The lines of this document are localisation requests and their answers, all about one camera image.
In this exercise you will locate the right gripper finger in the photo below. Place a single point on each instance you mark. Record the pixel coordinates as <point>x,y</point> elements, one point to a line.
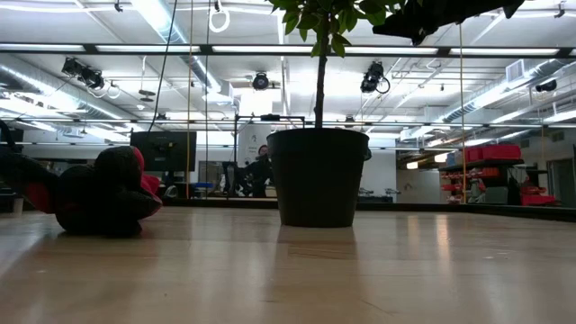
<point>405,27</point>

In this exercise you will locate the red black gardening glove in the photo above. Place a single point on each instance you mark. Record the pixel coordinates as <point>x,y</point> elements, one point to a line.
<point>99,198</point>

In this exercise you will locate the storage rack with red bins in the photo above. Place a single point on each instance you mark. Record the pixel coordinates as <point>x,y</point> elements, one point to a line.
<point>495,153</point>

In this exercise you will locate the green plant in black pot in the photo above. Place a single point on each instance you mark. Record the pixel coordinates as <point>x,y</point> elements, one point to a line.
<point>317,180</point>

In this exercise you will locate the person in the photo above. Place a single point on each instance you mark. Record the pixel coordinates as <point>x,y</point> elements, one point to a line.
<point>260,173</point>

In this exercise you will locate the black monitor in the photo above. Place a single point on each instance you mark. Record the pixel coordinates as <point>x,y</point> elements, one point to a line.
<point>162,150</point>

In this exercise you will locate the black ceiling-mounted camera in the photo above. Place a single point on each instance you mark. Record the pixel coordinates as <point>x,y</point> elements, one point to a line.
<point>546,85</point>
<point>260,82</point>
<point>85,74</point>
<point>371,78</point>

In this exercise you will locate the silver ventilation duct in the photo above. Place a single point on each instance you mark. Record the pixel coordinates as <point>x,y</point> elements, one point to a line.
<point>495,90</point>

